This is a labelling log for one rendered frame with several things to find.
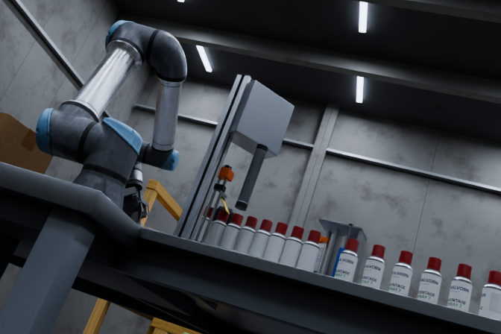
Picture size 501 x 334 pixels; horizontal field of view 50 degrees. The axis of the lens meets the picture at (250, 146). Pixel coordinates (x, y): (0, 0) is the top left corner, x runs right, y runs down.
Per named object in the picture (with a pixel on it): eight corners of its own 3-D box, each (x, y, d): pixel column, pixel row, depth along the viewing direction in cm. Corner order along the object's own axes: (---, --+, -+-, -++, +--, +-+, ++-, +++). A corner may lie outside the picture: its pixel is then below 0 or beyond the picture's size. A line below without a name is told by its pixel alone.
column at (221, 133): (179, 277, 152) (254, 82, 177) (171, 273, 148) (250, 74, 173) (165, 273, 154) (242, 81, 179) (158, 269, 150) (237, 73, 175)
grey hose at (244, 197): (247, 212, 160) (269, 150, 167) (243, 207, 157) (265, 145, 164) (237, 209, 161) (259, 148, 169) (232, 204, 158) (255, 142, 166)
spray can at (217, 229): (209, 276, 167) (230, 216, 175) (210, 275, 162) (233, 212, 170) (193, 271, 167) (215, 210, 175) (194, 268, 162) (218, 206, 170)
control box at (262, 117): (277, 156, 170) (295, 106, 177) (235, 130, 163) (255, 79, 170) (259, 160, 178) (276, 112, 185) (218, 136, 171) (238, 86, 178)
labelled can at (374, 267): (373, 323, 143) (390, 251, 151) (370, 319, 139) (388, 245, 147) (353, 317, 146) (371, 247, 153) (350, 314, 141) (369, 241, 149)
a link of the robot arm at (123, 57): (79, 145, 131) (164, 21, 166) (23, 128, 132) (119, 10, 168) (85, 175, 140) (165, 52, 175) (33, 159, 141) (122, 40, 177)
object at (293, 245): (288, 299, 154) (309, 232, 161) (284, 294, 149) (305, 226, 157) (272, 294, 156) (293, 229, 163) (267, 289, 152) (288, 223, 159)
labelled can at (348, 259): (345, 315, 147) (364, 245, 154) (342, 312, 142) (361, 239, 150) (327, 310, 149) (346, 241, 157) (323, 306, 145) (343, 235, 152)
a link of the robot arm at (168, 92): (199, 34, 168) (180, 162, 193) (166, 25, 169) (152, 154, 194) (186, 45, 158) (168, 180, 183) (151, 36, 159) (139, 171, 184)
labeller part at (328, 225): (367, 241, 168) (367, 238, 168) (361, 229, 159) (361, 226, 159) (325, 232, 174) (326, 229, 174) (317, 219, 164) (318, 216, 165)
